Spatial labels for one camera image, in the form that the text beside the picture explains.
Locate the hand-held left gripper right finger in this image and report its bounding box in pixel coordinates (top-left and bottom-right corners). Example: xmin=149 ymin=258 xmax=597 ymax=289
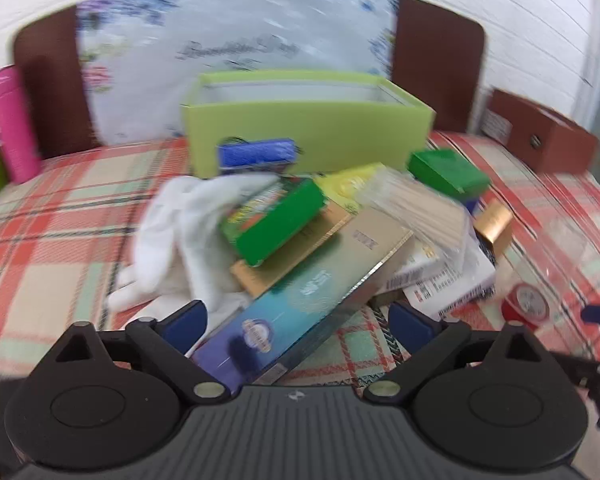
xmin=362 ymin=302 xmax=556 ymax=403

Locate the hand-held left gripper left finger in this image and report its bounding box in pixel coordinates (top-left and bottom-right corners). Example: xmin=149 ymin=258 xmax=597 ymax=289
xmin=27 ymin=300 xmax=228 ymax=401

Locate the long teal blue carton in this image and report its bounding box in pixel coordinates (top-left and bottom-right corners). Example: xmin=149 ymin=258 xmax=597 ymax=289
xmin=190 ymin=207 xmax=415 ymax=396

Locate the light green cardboard box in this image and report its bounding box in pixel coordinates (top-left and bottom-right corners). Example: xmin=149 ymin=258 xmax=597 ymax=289
xmin=180 ymin=71 xmax=436 ymax=178

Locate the white barcode paper box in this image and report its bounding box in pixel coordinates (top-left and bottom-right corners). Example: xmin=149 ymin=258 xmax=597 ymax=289
xmin=385 ymin=240 xmax=497 ymax=319

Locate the red tape roll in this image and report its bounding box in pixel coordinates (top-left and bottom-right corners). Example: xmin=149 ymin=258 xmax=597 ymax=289
xmin=501 ymin=282 xmax=551 ymax=332

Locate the white glove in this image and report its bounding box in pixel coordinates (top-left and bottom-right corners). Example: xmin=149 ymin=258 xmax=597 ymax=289
xmin=107 ymin=174 xmax=281 ymax=356

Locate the flat gold box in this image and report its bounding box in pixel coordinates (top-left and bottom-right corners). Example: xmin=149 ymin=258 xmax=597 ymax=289
xmin=230 ymin=205 xmax=353 ymax=297

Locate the clear pack of toothpicks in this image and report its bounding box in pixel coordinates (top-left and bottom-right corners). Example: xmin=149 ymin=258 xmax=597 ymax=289
xmin=355 ymin=167 xmax=473 ymax=261

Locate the shiny gold small box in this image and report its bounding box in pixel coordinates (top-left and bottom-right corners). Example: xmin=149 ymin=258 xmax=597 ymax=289
xmin=472 ymin=200 xmax=515 ymax=262

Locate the colourful green box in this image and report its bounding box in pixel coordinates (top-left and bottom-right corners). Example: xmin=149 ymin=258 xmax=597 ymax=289
xmin=219 ymin=178 xmax=328 ymax=267

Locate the yellow packet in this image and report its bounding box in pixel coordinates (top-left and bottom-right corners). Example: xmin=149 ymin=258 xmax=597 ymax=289
xmin=314 ymin=162 xmax=388 ymax=211

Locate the plain green box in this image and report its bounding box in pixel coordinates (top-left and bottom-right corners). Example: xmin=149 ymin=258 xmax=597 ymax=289
xmin=407 ymin=149 xmax=491 ymax=203

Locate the plaid blanket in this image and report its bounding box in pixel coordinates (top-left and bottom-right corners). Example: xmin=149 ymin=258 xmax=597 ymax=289
xmin=0 ymin=130 xmax=600 ymax=396

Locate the brown cardboard box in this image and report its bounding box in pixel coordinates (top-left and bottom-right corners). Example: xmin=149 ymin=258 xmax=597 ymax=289
xmin=482 ymin=89 xmax=600 ymax=175

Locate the small blue box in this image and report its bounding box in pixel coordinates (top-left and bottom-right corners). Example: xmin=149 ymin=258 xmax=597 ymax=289
xmin=217 ymin=137 xmax=298 ymax=176

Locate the pink bottle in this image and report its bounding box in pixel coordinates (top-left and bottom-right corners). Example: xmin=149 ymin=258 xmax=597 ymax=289
xmin=0 ymin=66 xmax=42 ymax=183

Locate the brown wooden headboard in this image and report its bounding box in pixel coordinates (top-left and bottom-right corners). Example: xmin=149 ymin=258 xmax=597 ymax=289
xmin=12 ymin=0 xmax=487 ymax=161

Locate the floral plastic bedding bag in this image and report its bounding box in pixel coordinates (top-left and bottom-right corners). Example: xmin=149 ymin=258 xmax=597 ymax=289
xmin=75 ymin=0 xmax=400 ymax=146

